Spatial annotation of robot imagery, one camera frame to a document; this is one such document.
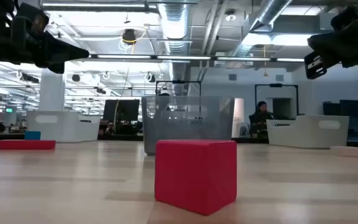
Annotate small blue block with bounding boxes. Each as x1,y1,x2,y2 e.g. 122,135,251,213
24,131,42,141

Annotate long red block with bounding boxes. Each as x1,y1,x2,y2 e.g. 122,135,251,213
0,139,57,151

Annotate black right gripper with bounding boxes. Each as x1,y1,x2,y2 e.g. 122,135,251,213
303,0,358,80

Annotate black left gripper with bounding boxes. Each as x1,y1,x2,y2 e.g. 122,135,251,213
0,2,90,75

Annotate black overhead camera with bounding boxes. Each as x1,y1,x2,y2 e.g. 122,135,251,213
122,28,137,45

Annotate white plastic bin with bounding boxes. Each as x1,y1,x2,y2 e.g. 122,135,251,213
26,110,101,144

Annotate white building pillar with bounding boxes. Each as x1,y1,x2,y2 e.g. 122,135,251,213
38,67,66,112

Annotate black ceiling track light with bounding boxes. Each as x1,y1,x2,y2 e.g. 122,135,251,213
19,72,40,85

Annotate silver round ventilation duct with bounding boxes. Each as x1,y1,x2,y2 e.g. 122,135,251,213
157,2,193,96

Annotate black monitor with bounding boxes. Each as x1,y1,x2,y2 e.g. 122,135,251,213
102,99,140,123

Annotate clear plastic bin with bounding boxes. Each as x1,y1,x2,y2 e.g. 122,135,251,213
140,95,236,156

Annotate light grey plastic bin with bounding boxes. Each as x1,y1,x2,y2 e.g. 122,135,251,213
265,114,351,149

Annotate dark blue storage shelf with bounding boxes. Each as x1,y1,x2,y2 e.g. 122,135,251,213
322,99,358,142

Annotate natural wood block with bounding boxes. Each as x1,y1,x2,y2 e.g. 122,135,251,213
330,146,358,158

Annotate silver slanted ventilation duct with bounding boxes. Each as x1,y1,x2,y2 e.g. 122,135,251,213
228,0,294,58

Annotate black metal gantry frame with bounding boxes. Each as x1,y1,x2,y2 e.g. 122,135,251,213
254,83,300,121

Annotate yellow hanging cable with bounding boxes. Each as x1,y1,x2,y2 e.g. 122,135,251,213
112,29,147,134

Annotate red cube block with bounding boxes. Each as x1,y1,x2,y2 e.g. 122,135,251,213
154,139,238,217

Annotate yellow hanging pendant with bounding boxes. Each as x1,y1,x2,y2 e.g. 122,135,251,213
262,45,269,78

